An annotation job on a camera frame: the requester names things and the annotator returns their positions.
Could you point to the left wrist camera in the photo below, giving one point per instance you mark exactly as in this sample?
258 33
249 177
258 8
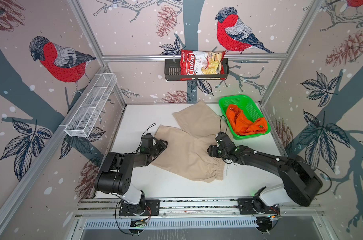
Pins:
146 141

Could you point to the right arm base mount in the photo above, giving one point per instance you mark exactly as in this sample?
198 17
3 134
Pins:
254 205

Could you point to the beige shorts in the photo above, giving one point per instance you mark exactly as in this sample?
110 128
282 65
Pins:
186 153

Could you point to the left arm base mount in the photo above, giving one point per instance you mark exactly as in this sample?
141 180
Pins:
139 207

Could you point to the green plastic basket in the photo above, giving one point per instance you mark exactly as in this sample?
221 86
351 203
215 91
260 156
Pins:
250 109

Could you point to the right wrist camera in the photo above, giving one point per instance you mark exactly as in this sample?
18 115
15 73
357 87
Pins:
223 139

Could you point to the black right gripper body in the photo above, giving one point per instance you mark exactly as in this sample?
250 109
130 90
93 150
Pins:
215 152

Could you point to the black wall basket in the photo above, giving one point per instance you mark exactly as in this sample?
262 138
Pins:
172 72

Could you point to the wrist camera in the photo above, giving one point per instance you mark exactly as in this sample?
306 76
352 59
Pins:
146 141
223 139

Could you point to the orange shorts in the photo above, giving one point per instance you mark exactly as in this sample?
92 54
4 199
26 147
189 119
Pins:
241 125

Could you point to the horizontal aluminium frame bar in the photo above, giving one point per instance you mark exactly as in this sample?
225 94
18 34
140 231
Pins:
158 58

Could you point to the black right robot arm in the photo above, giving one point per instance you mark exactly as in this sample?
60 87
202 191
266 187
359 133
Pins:
300 184

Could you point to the aluminium frame corner post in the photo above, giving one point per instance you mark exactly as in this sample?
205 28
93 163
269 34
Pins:
90 37

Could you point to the white wire mesh shelf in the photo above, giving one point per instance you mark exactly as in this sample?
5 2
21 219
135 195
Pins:
87 114

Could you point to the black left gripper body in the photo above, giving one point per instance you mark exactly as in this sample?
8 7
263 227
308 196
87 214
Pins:
157 148

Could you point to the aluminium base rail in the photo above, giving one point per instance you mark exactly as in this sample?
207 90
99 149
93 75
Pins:
190 213

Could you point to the red cassava chips bag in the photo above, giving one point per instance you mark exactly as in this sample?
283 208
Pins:
201 63

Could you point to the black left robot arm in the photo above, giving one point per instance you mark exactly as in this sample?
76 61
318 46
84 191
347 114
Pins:
114 175

